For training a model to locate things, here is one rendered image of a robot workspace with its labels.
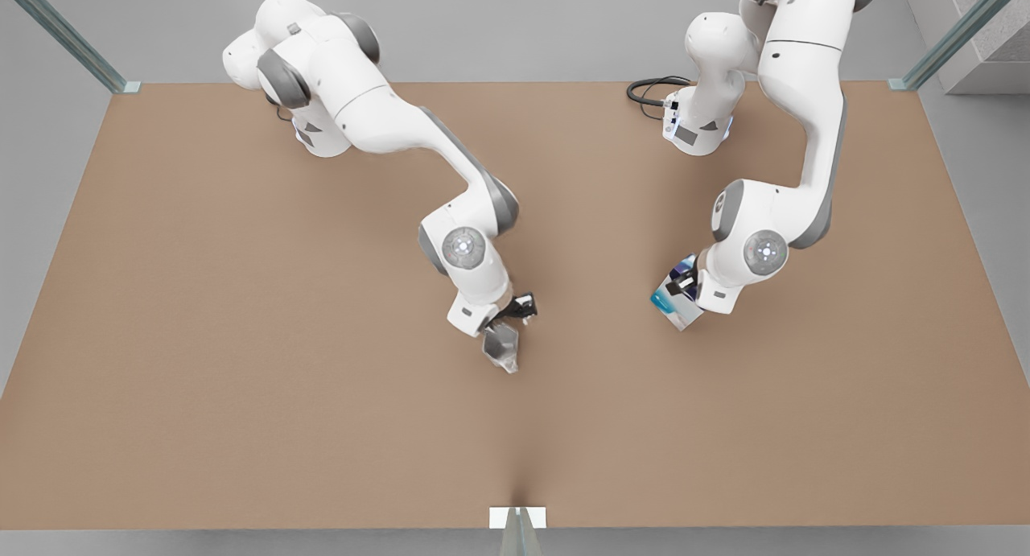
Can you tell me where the grey metal cup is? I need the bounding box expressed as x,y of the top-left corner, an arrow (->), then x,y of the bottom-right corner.
481,322 -> 521,375

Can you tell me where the silver frame post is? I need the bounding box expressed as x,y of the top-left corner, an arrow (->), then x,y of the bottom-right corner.
0,0 -> 142,95
489,507 -> 547,556
888,0 -> 1030,92

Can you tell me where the blue and white box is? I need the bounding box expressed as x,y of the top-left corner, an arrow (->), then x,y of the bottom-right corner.
650,254 -> 706,332

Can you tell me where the grey stone block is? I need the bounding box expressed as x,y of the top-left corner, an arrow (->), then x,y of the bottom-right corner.
895,0 -> 1030,96

